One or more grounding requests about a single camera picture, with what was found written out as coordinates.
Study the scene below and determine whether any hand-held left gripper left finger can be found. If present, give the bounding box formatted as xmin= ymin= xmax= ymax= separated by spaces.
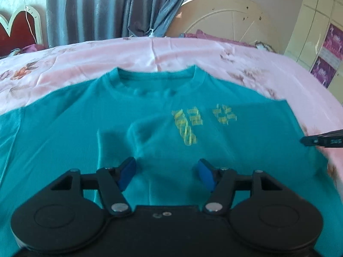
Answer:
xmin=50 ymin=157 xmax=136 ymax=217

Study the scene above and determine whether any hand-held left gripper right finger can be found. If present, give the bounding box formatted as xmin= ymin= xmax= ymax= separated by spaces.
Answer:
xmin=197 ymin=158 xmax=284 ymax=216

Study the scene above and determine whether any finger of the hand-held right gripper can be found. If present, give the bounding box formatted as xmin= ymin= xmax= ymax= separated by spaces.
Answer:
xmin=299 ymin=129 xmax=343 ymax=148

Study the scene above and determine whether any teal t-shirt with yellow print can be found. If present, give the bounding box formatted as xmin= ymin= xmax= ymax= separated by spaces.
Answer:
xmin=0 ymin=66 xmax=343 ymax=249

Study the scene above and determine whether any white fluffy item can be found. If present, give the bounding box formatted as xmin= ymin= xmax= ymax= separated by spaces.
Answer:
xmin=255 ymin=41 xmax=274 ymax=52

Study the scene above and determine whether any pink floral bedsheet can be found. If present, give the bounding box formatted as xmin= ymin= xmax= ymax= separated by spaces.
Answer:
xmin=0 ymin=36 xmax=343 ymax=193

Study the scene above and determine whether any purple cloth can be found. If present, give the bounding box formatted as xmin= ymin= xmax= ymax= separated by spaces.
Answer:
xmin=185 ymin=29 xmax=258 ymax=47

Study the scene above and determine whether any magenta pillow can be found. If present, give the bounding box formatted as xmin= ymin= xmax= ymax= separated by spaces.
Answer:
xmin=21 ymin=44 xmax=46 ymax=54

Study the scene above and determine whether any cream round board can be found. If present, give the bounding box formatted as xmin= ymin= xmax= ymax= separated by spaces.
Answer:
xmin=165 ymin=0 xmax=280 ymax=54

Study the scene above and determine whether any grey-blue curtain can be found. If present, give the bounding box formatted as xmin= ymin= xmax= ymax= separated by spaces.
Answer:
xmin=45 ymin=0 xmax=197 ymax=46

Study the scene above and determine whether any red headboard with cream trim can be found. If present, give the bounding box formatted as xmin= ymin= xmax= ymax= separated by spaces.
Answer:
xmin=0 ymin=4 xmax=43 ymax=57

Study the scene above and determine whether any purple wall poster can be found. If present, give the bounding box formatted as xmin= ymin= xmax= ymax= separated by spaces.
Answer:
xmin=310 ymin=57 xmax=336 ymax=88
xmin=323 ymin=24 xmax=343 ymax=59

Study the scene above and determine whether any white hanging cable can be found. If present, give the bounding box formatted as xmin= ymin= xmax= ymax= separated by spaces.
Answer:
xmin=15 ymin=0 xmax=38 ymax=45

